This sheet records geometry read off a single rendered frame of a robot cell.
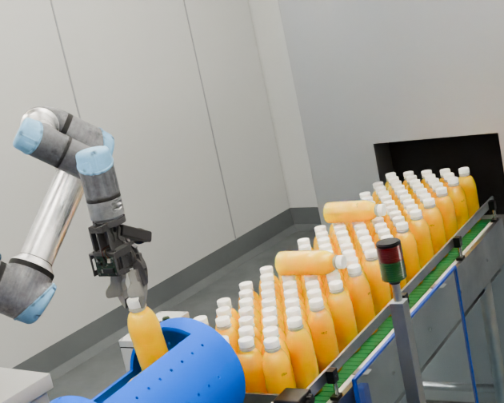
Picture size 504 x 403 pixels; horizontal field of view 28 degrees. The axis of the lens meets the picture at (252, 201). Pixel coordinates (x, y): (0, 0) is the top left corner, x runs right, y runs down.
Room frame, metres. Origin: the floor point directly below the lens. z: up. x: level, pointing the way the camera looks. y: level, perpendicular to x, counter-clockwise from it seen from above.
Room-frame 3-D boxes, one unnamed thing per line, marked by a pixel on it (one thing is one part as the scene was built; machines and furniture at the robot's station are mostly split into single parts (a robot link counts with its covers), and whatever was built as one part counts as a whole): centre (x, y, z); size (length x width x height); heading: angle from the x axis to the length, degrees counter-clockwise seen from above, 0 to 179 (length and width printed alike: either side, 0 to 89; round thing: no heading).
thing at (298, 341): (2.41, -0.04, 0.99); 0.07 x 0.07 x 0.19
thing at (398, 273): (2.40, -0.31, 1.18); 0.06 x 0.06 x 0.05
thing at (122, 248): (2.09, 0.31, 1.47); 0.09 x 0.08 x 0.12; 148
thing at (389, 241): (2.40, -0.31, 1.18); 0.06 x 0.06 x 0.16
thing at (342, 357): (2.91, -0.45, 0.96); 1.60 x 0.01 x 0.03; 148
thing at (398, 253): (2.40, -0.31, 1.23); 0.06 x 0.06 x 0.04
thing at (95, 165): (2.10, 0.31, 1.63); 0.09 x 0.08 x 0.11; 10
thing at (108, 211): (2.10, 0.31, 1.55); 0.08 x 0.08 x 0.05
